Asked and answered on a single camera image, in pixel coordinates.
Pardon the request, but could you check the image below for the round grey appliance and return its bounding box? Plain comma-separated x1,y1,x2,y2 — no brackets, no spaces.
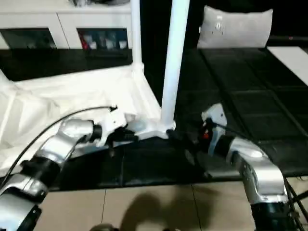
95,0,131,6

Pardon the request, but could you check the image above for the white plastic table top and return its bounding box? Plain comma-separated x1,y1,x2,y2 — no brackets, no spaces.
0,65,177,178

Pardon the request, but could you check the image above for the white flat panel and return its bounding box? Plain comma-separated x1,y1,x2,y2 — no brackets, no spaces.
266,46,308,87

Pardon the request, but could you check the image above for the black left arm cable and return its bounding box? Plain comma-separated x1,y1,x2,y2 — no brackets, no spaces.
0,104,119,186

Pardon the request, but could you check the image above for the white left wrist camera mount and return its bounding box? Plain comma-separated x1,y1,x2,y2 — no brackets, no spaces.
97,109,128,148

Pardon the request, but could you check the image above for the white sideboard with glass doors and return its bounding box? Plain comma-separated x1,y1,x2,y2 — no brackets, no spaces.
0,0,133,51

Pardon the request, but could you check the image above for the black work mat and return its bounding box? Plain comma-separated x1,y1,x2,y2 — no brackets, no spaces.
0,47,308,193

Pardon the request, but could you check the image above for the black bar with red light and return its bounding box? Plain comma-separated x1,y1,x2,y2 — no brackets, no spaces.
269,35,308,41

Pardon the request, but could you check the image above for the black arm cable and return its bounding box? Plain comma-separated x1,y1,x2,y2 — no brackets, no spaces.
208,122,308,231
0,104,119,186

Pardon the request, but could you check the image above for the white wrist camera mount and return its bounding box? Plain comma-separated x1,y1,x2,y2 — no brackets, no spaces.
200,102,229,155
97,109,128,148

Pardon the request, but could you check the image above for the white plastic table leg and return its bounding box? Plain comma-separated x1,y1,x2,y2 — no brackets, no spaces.
160,0,191,131
130,0,145,74
0,69,14,90

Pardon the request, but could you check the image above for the black cabinet with gold label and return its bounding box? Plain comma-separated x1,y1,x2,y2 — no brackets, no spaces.
141,0,205,51

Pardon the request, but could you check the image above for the grey cushion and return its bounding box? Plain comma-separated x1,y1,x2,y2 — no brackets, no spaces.
196,5,274,49

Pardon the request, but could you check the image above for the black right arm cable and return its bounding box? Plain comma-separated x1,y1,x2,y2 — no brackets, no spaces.
208,122,308,231

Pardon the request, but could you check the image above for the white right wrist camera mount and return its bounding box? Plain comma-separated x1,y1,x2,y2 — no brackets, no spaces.
200,102,229,155

